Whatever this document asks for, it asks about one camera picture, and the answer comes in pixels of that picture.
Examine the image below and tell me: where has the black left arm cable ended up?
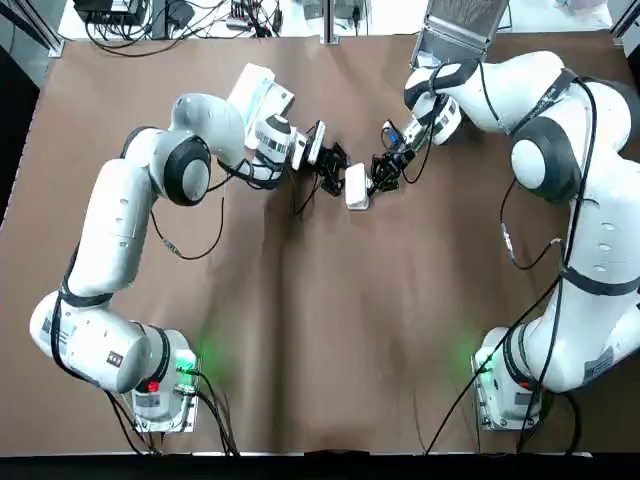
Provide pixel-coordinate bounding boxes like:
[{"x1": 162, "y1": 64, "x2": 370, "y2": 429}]
[{"x1": 149, "y1": 149, "x2": 324, "y2": 261}]

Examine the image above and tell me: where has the small white medicine box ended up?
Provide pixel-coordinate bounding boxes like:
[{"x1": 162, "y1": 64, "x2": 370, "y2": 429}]
[{"x1": 344, "y1": 162, "x2": 372, "y2": 212}]

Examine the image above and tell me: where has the black network switch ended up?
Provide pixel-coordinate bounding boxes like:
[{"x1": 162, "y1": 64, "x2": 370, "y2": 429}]
[{"x1": 73, "y1": 0, "x2": 132, "y2": 25}]

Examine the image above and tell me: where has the aluminium frame beam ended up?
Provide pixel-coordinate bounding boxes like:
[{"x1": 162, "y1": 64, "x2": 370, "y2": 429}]
[
  {"x1": 610, "y1": 0, "x2": 640, "y2": 49},
  {"x1": 29, "y1": 0, "x2": 66, "y2": 56}
]

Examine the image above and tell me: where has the silver aluminium case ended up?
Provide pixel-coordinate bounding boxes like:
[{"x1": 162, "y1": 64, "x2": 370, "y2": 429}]
[{"x1": 408, "y1": 0, "x2": 500, "y2": 71}]

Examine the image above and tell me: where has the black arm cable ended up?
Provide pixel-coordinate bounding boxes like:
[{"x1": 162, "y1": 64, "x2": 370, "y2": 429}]
[
  {"x1": 423, "y1": 59, "x2": 601, "y2": 456},
  {"x1": 149, "y1": 149, "x2": 324, "y2": 261}
]

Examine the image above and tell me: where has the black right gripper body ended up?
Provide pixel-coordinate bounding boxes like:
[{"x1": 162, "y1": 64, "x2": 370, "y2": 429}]
[{"x1": 389, "y1": 135, "x2": 419, "y2": 166}]

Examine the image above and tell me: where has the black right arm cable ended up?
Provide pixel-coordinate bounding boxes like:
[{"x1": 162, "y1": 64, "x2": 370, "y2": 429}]
[{"x1": 423, "y1": 59, "x2": 601, "y2": 456}]

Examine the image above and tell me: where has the blue white mask packet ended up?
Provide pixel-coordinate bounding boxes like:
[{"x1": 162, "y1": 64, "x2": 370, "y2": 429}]
[{"x1": 244, "y1": 79, "x2": 295, "y2": 150}]

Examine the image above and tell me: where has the black power adapter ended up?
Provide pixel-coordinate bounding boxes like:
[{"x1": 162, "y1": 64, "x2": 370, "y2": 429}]
[{"x1": 164, "y1": 0, "x2": 190, "y2": 26}]

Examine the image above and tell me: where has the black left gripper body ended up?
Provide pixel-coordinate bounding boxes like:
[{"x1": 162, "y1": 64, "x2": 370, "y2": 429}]
[{"x1": 315, "y1": 143, "x2": 337, "y2": 182}]

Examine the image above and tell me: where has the aluminium frame post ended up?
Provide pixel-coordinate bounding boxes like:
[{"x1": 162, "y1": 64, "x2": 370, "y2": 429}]
[{"x1": 322, "y1": 0, "x2": 347, "y2": 44}]

